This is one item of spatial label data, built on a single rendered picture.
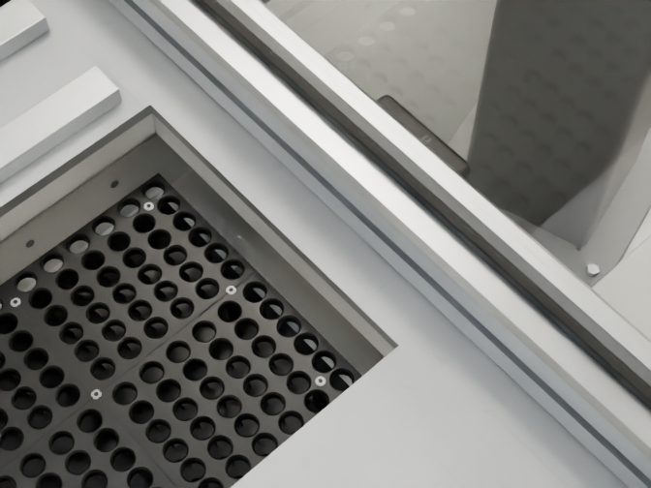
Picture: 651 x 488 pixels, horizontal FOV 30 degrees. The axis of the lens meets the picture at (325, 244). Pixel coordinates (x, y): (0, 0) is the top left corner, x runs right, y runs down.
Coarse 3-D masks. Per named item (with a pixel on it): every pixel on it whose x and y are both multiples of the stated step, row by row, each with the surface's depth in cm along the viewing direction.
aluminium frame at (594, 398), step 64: (128, 0) 69; (192, 0) 66; (192, 64) 67; (256, 64) 64; (256, 128) 65; (320, 128) 62; (320, 192) 64; (384, 192) 60; (384, 256) 62; (448, 256) 58; (512, 320) 56; (576, 384) 55; (640, 384) 54; (640, 448) 53
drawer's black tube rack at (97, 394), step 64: (64, 256) 68; (128, 256) 69; (192, 256) 68; (0, 320) 67; (64, 320) 69; (128, 320) 66; (192, 320) 66; (256, 320) 66; (0, 384) 68; (64, 384) 64; (128, 384) 64; (192, 384) 64; (256, 384) 67; (320, 384) 64; (0, 448) 62; (64, 448) 65; (128, 448) 62; (192, 448) 62; (256, 448) 66
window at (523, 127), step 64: (256, 0) 60; (320, 0) 55; (384, 0) 51; (448, 0) 47; (512, 0) 44; (576, 0) 41; (640, 0) 39; (320, 64) 59; (384, 64) 54; (448, 64) 50; (512, 64) 46; (576, 64) 43; (640, 64) 40; (384, 128) 58; (448, 128) 53; (512, 128) 49; (576, 128) 46; (640, 128) 43; (448, 192) 57; (512, 192) 52; (576, 192) 48; (640, 192) 45; (512, 256) 56; (576, 256) 51; (640, 256) 48; (576, 320) 55; (640, 320) 51
